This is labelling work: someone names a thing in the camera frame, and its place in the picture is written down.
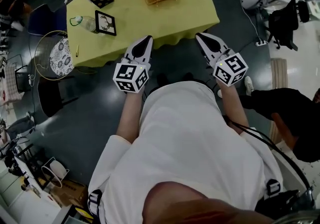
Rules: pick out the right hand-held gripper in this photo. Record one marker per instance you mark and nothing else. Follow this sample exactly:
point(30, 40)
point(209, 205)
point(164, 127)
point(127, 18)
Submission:
point(230, 70)

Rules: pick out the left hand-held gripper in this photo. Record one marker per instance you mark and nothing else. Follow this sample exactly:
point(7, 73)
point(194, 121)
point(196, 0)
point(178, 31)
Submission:
point(127, 75)

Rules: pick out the person's right forearm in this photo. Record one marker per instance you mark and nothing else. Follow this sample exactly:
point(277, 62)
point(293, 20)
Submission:
point(232, 107)

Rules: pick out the person's left forearm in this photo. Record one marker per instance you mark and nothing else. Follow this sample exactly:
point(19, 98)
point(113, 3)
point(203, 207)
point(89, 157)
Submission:
point(130, 115)

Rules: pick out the yellow tablecloth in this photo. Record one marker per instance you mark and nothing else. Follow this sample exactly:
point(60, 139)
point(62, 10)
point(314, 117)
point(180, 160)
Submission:
point(150, 22)

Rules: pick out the white power strip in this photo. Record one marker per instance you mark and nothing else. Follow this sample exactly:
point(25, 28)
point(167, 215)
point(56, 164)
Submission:
point(261, 42)

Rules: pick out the clear plastic bottle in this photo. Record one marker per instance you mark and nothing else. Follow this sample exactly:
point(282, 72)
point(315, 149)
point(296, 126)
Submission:
point(87, 23)

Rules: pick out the yellow pen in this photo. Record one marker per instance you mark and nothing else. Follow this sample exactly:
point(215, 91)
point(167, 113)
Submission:
point(77, 50)

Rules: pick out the black office chair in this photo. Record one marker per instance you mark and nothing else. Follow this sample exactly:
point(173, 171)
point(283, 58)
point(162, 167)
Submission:
point(282, 22)

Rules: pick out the floral round cushion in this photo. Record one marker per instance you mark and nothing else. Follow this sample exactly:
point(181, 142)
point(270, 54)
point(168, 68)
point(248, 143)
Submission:
point(61, 57)

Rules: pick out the person's white shirt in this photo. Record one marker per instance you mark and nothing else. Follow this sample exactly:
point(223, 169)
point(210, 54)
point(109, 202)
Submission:
point(187, 142)

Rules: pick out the blue chair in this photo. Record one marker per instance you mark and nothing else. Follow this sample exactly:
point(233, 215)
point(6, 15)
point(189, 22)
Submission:
point(45, 21)

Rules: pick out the brown cardboard box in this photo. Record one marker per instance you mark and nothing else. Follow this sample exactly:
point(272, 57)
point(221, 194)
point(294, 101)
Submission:
point(70, 193)

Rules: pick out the black waist pack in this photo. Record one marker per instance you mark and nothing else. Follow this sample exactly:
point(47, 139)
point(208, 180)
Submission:
point(287, 200)

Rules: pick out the black deer picture frame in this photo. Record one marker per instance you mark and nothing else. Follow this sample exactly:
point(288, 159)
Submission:
point(106, 23)

